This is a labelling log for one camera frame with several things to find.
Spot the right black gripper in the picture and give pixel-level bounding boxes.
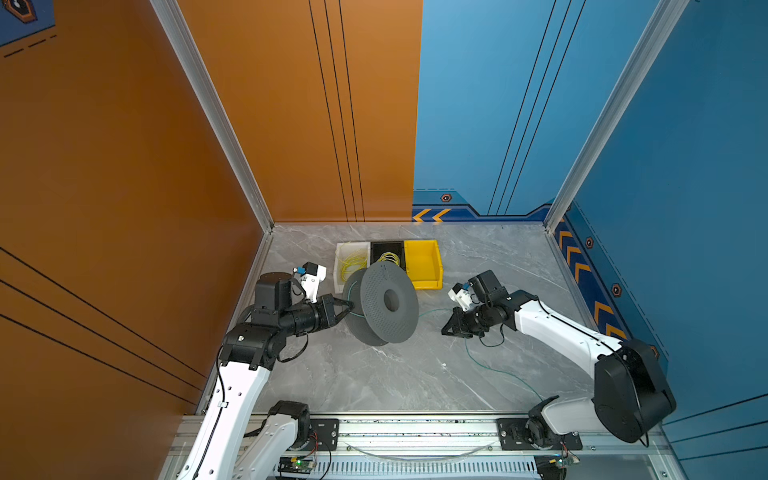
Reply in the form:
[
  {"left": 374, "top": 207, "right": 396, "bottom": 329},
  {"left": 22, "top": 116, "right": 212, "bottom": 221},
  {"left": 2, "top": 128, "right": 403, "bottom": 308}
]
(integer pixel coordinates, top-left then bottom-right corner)
[{"left": 438, "top": 303, "right": 494, "bottom": 338}]

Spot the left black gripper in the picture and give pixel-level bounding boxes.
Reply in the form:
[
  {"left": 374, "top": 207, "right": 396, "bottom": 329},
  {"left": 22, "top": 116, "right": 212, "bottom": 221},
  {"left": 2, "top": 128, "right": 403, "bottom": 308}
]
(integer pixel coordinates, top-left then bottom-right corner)
[{"left": 280, "top": 295, "right": 354, "bottom": 340}]

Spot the green cable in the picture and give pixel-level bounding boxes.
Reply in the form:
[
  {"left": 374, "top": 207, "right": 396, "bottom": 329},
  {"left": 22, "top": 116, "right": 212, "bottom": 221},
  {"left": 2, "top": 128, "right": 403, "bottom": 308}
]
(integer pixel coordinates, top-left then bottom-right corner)
[{"left": 350, "top": 307, "right": 547, "bottom": 403}]

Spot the grey perforated cable spool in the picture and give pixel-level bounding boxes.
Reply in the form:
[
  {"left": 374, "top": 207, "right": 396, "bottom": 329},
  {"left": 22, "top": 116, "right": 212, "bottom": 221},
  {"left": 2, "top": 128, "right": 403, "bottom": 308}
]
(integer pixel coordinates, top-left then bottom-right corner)
[{"left": 342, "top": 261, "right": 419, "bottom": 346}]

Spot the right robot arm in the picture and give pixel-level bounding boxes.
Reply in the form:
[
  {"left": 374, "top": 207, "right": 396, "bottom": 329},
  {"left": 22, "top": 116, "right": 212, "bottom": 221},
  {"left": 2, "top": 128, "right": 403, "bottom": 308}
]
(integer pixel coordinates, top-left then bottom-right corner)
[{"left": 441, "top": 270, "right": 677, "bottom": 449}]

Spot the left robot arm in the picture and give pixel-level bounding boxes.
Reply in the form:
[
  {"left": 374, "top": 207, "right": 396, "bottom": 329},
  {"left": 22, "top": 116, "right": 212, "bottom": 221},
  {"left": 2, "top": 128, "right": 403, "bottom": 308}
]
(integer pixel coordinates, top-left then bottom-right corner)
[{"left": 178, "top": 268, "right": 355, "bottom": 479}]

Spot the white plastic bin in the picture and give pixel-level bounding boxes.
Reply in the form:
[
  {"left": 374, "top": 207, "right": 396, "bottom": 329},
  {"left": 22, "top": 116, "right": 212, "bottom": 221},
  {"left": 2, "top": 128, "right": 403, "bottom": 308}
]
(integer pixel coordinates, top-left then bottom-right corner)
[{"left": 333, "top": 241, "right": 370, "bottom": 294}]

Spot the yellow plastic bin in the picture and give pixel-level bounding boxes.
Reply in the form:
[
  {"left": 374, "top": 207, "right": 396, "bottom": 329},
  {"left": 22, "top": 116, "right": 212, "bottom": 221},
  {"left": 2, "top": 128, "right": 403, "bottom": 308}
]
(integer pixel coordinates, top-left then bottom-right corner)
[{"left": 404, "top": 240, "right": 444, "bottom": 290}]

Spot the black plastic bin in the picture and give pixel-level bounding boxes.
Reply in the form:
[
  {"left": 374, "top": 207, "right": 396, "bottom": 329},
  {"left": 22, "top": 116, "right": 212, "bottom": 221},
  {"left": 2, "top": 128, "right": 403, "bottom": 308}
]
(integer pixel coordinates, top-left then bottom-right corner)
[{"left": 370, "top": 240, "right": 407, "bottom": 270}]

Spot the left green circuit board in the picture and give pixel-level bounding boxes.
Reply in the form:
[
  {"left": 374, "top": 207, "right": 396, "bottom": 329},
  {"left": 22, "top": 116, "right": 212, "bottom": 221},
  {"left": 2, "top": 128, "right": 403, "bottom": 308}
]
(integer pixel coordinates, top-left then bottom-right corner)
[{"left": 276, "top": 456, "right": 317, "bottom": 479}]

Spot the right circuit board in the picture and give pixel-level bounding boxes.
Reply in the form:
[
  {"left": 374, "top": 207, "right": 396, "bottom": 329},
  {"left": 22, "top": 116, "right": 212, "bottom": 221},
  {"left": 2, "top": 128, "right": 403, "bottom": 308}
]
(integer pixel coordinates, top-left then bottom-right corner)
[{"left": 549, "top": 453, "right": 581, "bottom": 470}]

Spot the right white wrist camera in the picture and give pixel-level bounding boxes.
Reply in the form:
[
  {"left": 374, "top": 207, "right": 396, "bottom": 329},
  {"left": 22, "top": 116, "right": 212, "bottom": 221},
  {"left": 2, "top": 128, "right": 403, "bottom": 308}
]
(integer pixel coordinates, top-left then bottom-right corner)
[{"left": 448, "top": 283, "right": 476, "bottom": 312}]

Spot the yellow cable in white bin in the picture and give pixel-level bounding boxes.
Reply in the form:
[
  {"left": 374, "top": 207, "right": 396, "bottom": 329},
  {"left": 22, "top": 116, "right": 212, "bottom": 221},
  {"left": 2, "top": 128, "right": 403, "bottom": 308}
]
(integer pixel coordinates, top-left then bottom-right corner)
[{"left": 340, "top": 251, "right": 368, "bottom": 282}]

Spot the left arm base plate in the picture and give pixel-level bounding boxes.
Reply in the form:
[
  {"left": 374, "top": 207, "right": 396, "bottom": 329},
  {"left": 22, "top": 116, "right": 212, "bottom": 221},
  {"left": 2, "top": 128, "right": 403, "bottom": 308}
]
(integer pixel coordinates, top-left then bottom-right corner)
[{"left": 288, "top": 417, "right": 340, "bottom": 452}]

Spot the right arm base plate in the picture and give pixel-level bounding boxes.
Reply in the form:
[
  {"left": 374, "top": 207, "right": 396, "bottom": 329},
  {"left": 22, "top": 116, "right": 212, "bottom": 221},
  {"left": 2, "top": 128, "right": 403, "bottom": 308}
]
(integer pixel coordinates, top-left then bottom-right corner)
[{"left": 496, "top": 417, "right": 583, "bottom": 451}]

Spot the aluminium mounting rail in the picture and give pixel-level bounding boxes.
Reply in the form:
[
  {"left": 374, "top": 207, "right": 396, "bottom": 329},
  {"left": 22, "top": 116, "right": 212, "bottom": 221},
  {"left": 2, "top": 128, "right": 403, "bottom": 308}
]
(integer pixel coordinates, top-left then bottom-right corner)
[{"left": 155, "top": 411, "right": 685, "bottom": 480}]

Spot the left aluminium corner post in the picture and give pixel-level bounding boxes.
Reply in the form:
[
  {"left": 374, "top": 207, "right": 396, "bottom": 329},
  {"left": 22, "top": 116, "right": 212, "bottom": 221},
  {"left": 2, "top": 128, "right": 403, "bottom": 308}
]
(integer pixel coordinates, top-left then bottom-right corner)
[{"left": 150, "top": 0, "right": 274, "bottom": 234}]

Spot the aluminium corner post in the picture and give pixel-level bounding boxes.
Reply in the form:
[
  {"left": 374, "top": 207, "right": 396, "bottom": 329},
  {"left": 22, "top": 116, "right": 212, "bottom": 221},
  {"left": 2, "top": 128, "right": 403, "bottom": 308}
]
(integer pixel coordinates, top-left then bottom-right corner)
[
  {"left": 150, "top": 0, "right": 274, "bottom": 234},
  {"left": 543, "top": 0, "right": 689, "bottom": 234}
]

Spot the right aluminium corner post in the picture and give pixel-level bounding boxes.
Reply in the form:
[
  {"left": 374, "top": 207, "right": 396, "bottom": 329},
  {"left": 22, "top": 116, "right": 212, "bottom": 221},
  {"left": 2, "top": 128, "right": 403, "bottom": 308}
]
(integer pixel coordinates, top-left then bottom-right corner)
[{"left": 543, "top": 0, "right": 689, "bottom": 234}]

